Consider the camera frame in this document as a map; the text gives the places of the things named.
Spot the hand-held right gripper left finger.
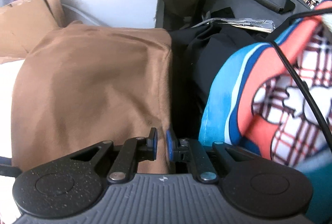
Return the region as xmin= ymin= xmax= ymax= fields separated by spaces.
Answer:
xmin=70 ymin=127 xmax=158 ymax=183

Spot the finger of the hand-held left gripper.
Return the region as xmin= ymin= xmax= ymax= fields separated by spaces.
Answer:
xmin=0 ymin=156 xmax=21 ymax=178

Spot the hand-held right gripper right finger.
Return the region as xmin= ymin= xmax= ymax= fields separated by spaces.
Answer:
xmin=166 ymin=128 xmax=256 ymax=184

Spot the brown printed t-shirt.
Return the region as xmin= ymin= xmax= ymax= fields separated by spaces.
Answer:
xmin=11 ymin=21 xmax=174 ymax=174

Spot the cream bear print blanket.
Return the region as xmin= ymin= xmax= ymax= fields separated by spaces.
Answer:
xmin=0 ymin=59 xmax=26 ymax=224

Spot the blue cartoon print fabric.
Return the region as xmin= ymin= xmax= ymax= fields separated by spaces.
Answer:
xmin=198 ymin=0 xmax=332 ymax=170

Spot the dark cloth pile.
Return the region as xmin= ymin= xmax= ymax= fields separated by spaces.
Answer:
xmin=168 ymin=23 xmax=275 ymax=146

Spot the long folded cardboard sheet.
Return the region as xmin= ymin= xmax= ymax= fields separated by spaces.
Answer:
xmin=0 ymin=0 xmax=65 ymax=65

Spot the silver foil package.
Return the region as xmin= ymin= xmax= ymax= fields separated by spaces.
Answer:
xmin=197 ymin=16 xmax=276 ymax=33

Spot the green cloth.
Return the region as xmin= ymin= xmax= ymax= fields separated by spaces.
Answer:
xmin=296 ymin=146 xmax=332 ymax=224

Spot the black cable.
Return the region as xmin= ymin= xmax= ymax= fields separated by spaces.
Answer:
xmin=268 ymin=8 xmax=332 ymax=137

